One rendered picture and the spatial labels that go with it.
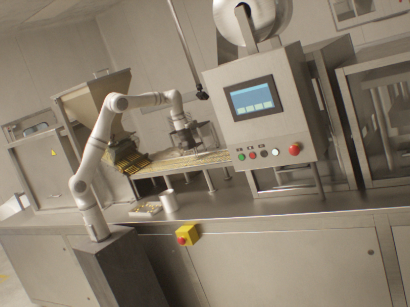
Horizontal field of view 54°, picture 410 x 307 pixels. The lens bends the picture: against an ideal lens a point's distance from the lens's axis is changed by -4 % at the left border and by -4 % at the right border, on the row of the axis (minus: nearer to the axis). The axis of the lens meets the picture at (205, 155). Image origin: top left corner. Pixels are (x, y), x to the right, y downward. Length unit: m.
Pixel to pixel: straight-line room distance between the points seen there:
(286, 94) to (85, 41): 6.15
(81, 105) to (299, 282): 1.47
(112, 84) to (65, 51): 4.69
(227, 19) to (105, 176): 1.23
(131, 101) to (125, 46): 5.39
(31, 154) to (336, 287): 2.06
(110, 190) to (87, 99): 0.57
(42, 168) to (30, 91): 3.71
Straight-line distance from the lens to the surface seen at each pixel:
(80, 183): 1.96
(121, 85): 2.46
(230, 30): 1.77
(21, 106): 6.38
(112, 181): 2.50
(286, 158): 1.50
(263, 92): 1.45
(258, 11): 1.71
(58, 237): 2.74
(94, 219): 2.01
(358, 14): 5.45
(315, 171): 1.58
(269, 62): 1.42
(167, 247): 2.05
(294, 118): 1.44
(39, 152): 2.83
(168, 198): 2.01
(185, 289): 2.16
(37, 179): 3.00
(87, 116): 2.45
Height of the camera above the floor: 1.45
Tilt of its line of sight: 13 degrees down
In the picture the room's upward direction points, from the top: 20 degrees counter-clockwise
